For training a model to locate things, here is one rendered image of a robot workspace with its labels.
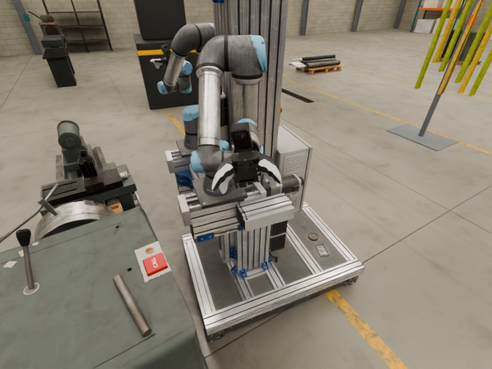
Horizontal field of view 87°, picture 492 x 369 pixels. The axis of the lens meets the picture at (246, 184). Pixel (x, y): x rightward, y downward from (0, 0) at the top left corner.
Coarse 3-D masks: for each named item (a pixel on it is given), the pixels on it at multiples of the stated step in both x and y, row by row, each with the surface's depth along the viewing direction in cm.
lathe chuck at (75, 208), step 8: (56, 208) 102; (64, 208) 102; (72, 208) 102; (80, 208) 102; (88, 208) 104; (96, 208) 106; (104, 208) 110; (48, 216) 100; (56, 216) 98; (64, 216) 98; (40, 224) 99; (48, 224) 96; (40, 232) 96
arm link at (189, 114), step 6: (186, 108) 151; (192, 108) 150; (186, 114) 147; (192, 114) 146; (186, 120) 148; (192, 120) 148; (186, 126) 151; (192, 126) 150; (186, 132) 154; (192, 132) 152
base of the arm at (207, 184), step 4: (204, 176) 122; (208, 176) 117; (212, 176) 115; (204, 180) 121; (208, 180) 118; (212, 180) 117; (232, 180) 123; (204, 184) 121; (208, 184) 118; (228, 184) 120; (232, 184) 123; (204, 188) 121; (208, 188) 119; (228, 188) 120; (232, 188) 123; (204, 192) 122; (208, 192) 120; (212, 192) 119; (216, 192) 118; (220, 192) 118; (228, 192) 121; (216, 196) 120
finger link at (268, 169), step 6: (264, 162) 61; (258, 168) 62; (264, 168) 60; (270, 168) 59; (276, 168) 58; (264, 174) 63; (270, 174) 58; (276, 174) 56; (270, 180) 62; (276, 180) 57
